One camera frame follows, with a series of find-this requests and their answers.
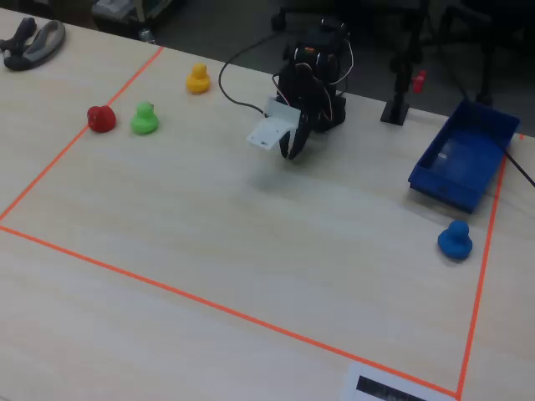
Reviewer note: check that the red rubber duck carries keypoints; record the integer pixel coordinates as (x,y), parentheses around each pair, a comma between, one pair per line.
(101,120)

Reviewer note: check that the blue rubber duck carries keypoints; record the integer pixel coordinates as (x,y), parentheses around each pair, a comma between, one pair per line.
(455,242)

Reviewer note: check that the white paper label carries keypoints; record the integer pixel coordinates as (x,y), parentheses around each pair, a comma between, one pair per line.
(351,376)

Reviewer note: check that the green rubber duck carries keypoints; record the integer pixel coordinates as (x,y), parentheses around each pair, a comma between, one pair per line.
(144,121)

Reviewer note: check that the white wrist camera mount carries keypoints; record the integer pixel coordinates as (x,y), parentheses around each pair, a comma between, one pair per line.
(271,125)

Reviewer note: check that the black camera stand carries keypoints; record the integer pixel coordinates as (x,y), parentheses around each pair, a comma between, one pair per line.
(395,110)

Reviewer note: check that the yellow rubber duck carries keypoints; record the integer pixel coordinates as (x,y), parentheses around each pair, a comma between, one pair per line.
(197,81)

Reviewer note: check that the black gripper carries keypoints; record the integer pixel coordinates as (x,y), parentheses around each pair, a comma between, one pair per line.
(299,130)

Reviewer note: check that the grey black hand tool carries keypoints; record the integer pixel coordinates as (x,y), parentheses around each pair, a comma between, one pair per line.
(39,48)

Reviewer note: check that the grey background box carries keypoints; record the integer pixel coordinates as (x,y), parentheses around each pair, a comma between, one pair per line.
(113,8)

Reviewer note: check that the blue plastic box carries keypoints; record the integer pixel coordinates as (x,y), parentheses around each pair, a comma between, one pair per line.
(460,167)

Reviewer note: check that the small metal table clamp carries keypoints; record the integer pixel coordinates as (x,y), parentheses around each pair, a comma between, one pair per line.
(146,35)

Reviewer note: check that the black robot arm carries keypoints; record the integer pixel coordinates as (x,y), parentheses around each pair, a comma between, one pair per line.
(336,113)

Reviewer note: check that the orange tape strip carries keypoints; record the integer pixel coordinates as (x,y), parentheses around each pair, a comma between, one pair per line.
(209,303)
(54,161)
(480,292)

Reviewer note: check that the black office chair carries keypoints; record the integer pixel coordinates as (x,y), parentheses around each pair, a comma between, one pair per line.
(485,83)

